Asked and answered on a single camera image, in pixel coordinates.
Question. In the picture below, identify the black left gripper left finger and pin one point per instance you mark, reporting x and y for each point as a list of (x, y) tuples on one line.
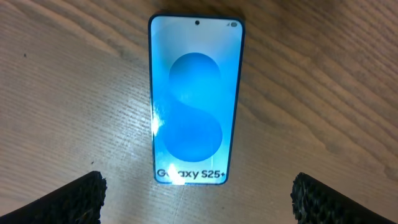
[(78, 202)]

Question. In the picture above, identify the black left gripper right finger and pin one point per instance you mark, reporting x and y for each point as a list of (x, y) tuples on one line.
[(314, 202)]

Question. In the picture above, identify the blue Galaxy smartphone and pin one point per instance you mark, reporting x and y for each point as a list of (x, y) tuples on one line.
[(195, 67)]

